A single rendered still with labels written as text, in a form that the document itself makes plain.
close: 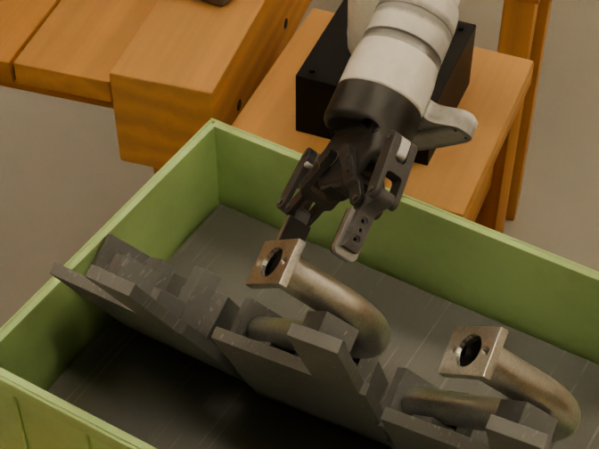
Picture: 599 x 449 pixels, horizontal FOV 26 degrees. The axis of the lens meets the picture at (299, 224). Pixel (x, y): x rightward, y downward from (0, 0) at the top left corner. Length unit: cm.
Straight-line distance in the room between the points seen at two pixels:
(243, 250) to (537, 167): 149
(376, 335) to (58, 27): 85
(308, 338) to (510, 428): 17
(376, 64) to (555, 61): 215
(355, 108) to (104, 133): 195
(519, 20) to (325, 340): 116
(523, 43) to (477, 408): 107
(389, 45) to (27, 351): 50
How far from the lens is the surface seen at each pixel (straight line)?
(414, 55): 106
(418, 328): 141
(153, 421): 133
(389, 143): 100
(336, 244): 99
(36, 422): 127
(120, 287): 107
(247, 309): 127
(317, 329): 102
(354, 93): 105
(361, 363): 116
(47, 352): 135
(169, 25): 173
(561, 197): 283
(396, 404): 121
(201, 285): 122
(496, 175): 181
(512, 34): 211
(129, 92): 166
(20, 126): 301
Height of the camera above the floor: 191
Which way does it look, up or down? 45 degrees down
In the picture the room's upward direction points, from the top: straight up
